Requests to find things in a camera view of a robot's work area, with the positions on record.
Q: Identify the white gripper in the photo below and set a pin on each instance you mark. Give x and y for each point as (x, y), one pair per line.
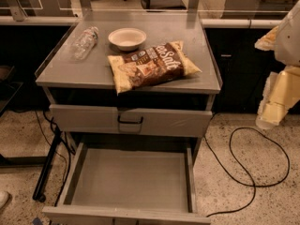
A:
(290, 46)

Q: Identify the brown chip bag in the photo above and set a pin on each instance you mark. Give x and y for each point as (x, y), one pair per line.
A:
(151, 66)

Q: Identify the grey drawer cabinet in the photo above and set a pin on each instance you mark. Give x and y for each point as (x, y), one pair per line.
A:
(89, 82)

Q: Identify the open middle drawer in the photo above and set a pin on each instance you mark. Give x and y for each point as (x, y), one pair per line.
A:
(128, 187)

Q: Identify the closed top drawer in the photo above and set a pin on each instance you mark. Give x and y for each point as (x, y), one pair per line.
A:
(157, 122)

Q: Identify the white paper bowl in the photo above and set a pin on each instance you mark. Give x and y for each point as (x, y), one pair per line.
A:
(127, 39)

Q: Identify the clear plastic water bottle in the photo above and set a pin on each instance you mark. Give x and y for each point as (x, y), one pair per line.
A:
(84, 43)

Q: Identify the white shoe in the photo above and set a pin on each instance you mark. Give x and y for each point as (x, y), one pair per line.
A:
(4, 196)

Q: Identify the black drawer handle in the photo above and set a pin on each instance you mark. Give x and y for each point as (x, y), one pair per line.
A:
(129, 122)

